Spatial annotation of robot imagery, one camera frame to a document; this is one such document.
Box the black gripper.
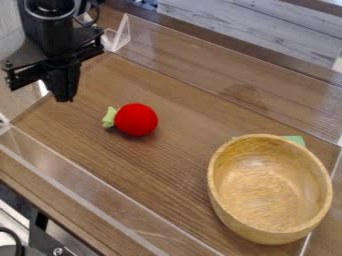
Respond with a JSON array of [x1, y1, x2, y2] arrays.
[[1, 14, 104, 102]]

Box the red felt strawberry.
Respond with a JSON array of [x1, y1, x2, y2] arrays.
[[101, 103, 159, 136]]

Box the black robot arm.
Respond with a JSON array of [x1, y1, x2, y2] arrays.
[[1, 0, 104, 102]]

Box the green felt piece behind bowl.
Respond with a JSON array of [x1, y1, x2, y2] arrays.
[[282, 136, 306, 147]]

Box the wooden bowl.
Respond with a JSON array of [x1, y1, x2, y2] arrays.
[[207, 134, 332, 245]]

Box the clear acrylic corner bracket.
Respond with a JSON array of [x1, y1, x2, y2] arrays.
[[101, 14, 131, 53]]

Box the clear acrylic front wall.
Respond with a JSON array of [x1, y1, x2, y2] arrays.
[[0, 124, 223, 256]]

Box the black cable lower left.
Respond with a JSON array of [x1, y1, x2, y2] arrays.
[[0, 227, 25, 256]]

